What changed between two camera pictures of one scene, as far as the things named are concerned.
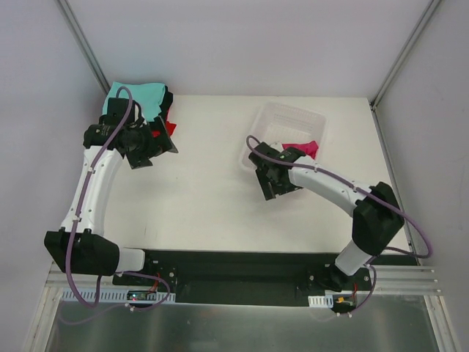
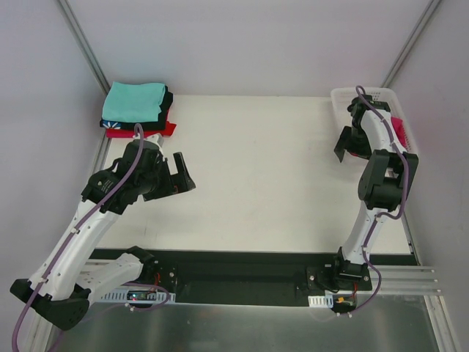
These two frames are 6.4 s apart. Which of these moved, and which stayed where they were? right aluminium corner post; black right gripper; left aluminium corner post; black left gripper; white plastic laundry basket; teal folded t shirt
Moved: black right gripper; black left gripper; white plastic laundry basket
Stayed: left aluminium corner post; right aluminium corner post; teal folded t shirt
